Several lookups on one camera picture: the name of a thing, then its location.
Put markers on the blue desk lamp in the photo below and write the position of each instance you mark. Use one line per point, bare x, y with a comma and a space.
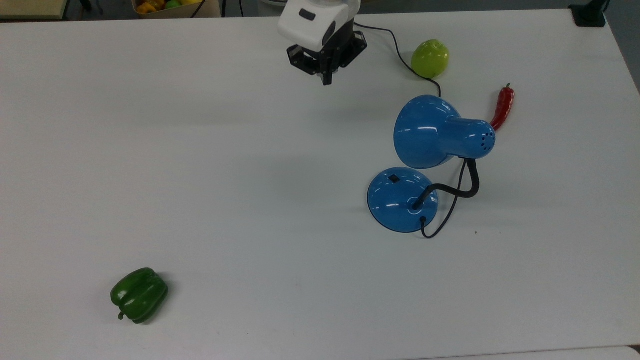
425, 130

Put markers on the small green fruit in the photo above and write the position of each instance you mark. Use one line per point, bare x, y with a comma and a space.
173, 4

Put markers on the green bell pepper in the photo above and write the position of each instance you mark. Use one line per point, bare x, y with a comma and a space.
140, 295

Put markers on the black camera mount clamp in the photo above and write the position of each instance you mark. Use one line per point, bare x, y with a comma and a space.
589, 15

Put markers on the red chili pepper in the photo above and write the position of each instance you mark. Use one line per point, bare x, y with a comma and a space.
503, 107

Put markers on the wooden board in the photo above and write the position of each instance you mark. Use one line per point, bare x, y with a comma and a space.
30, 8

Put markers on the cardboard box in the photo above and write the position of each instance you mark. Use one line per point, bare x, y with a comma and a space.
210, 10

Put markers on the green apple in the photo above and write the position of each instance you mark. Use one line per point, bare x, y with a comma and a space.
430, 58

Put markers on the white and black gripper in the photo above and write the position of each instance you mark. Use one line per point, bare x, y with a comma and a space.
312, 27

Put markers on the orange fruit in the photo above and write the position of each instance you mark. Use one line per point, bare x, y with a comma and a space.
149, 6

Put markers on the black thin post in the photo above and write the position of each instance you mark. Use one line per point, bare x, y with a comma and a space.
241, 8

